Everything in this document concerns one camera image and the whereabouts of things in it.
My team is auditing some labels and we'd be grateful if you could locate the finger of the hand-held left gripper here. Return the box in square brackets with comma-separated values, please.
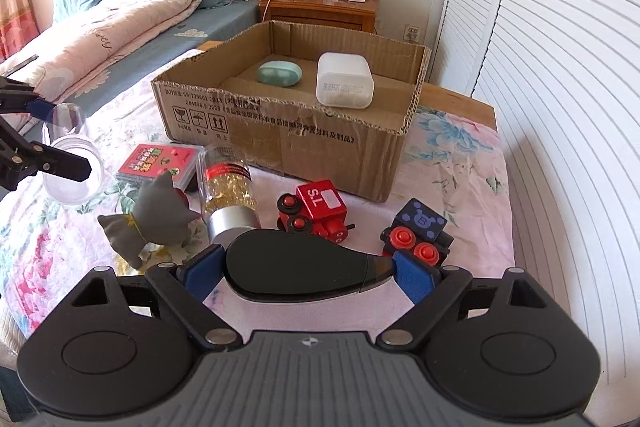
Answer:
[0, 116, 94, 192]
[0, 77, 56, 120]

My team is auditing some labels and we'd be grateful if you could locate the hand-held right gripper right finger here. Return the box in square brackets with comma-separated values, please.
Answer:
[375, 251, 548, 350]

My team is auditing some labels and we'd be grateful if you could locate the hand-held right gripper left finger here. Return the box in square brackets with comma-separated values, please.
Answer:
[72, 246, 241, 352]

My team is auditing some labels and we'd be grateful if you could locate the clear glass cup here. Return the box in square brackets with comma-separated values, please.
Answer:
[41, 103, 105, 206]

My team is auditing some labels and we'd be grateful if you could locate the dark blue toy train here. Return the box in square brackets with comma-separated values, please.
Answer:
[380, 199, 455, 267]

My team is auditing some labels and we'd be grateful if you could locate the grey cat toy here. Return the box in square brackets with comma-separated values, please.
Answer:
[97, 171, 201, 269]

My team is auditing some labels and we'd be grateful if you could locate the clear bottle of gold capsules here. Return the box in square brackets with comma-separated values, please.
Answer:
[197, 146, 261, 245]

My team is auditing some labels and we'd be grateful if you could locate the red card box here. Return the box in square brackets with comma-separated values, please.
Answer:
[116, 143, 206, 192]

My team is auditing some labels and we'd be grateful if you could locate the black computer mouse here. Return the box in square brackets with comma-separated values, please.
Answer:
[225, 229, 401, 303]

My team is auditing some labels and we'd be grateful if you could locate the red toy train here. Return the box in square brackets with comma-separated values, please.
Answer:
[277, 179, 357, 244]

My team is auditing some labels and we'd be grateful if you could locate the cardboard box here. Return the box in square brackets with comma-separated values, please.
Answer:
[151, 20, 432, 204]

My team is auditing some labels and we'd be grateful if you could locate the floral printed sheet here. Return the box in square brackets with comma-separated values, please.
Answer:
[0, 47, 516, 427]

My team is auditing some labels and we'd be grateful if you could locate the pink quilt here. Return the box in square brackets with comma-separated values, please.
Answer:
[0, 0, 208, 105]

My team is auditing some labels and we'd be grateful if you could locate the blue bed sheet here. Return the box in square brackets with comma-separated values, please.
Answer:
[50, 0, 261, 118]

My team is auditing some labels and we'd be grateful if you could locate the white plastic container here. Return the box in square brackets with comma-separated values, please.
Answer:
[316, 52, 375, 108]

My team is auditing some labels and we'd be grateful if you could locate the teal oval case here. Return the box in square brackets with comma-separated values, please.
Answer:
[257, 59, 303, 86]

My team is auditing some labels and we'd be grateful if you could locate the wide white louvered door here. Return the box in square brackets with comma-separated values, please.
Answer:
[472, 0, 640, 427]

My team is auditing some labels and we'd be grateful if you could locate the wooden nightstand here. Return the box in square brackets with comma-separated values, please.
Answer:
[258, 0, 381, 35]

